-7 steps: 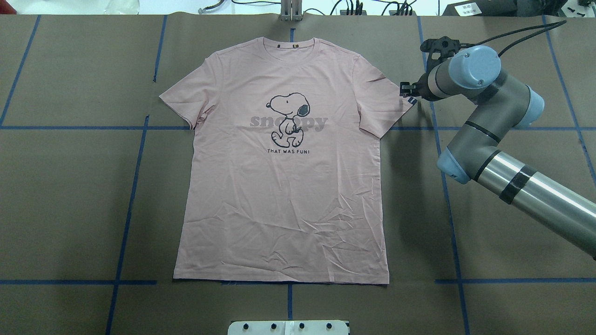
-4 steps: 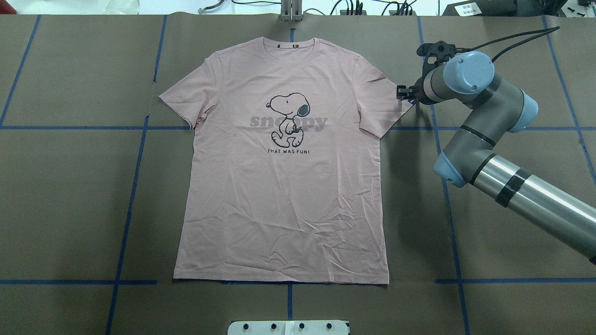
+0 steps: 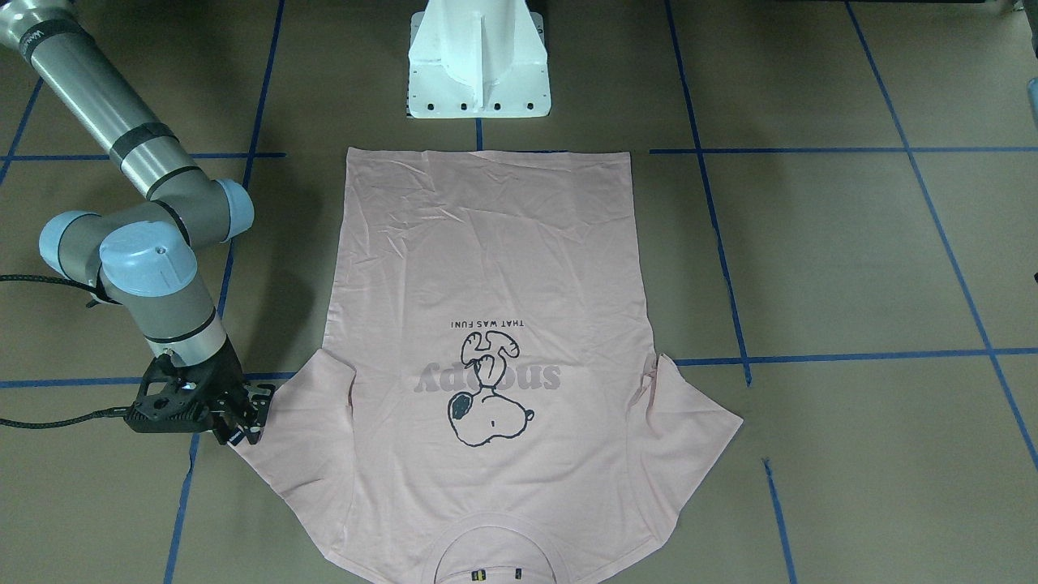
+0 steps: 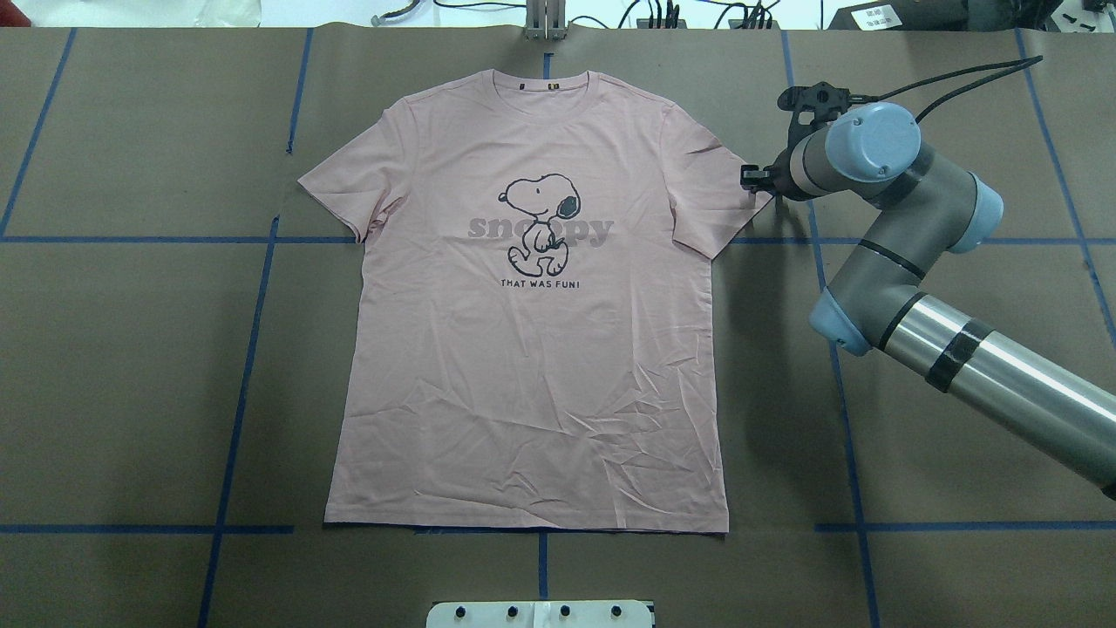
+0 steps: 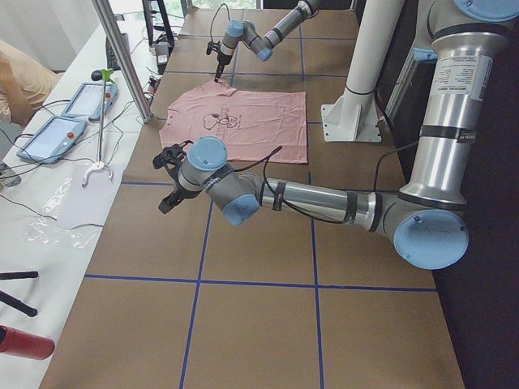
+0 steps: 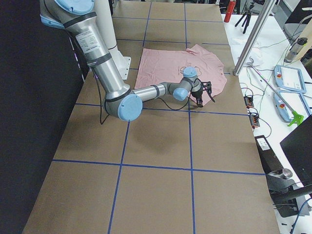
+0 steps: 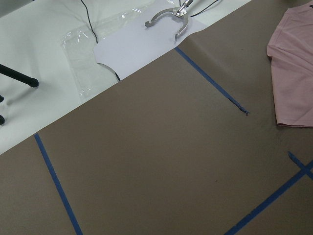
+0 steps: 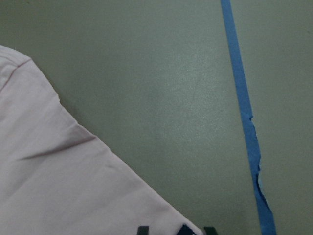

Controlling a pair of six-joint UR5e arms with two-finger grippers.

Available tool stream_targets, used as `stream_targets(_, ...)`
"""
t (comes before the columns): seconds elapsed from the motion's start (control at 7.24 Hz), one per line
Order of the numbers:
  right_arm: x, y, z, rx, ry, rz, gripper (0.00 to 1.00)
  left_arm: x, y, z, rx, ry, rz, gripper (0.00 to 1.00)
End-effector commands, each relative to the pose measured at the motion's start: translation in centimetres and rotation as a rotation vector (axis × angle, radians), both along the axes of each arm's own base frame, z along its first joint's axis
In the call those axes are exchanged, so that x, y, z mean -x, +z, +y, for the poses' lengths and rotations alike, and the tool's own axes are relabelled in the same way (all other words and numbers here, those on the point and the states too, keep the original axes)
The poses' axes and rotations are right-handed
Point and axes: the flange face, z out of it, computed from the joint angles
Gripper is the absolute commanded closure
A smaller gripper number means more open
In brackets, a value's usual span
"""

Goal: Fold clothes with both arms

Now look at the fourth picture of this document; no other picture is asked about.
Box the grey USB hub right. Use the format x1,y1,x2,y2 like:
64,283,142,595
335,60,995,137
715,1,781,31

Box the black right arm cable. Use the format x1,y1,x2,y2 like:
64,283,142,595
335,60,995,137
872,55,1045,123

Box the grey USB hub left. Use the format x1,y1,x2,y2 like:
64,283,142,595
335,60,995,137
627,1,685,31

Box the grey usb hub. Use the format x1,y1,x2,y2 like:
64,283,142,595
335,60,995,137
627,1,685,31
715,1,781,31

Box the pink Snoopy t-shirt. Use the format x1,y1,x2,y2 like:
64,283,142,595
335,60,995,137
299,69,768,534

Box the black box with label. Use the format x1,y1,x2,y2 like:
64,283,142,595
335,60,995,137
825,1,1062,32

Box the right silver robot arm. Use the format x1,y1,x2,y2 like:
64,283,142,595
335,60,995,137
740,83,1115,497

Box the aluminium frame post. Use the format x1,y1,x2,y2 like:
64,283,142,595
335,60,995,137
523,0,568,41

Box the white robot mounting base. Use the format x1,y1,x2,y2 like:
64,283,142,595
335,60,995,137
425,599,657,627

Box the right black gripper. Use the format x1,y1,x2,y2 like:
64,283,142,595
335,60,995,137
738,83,881,201

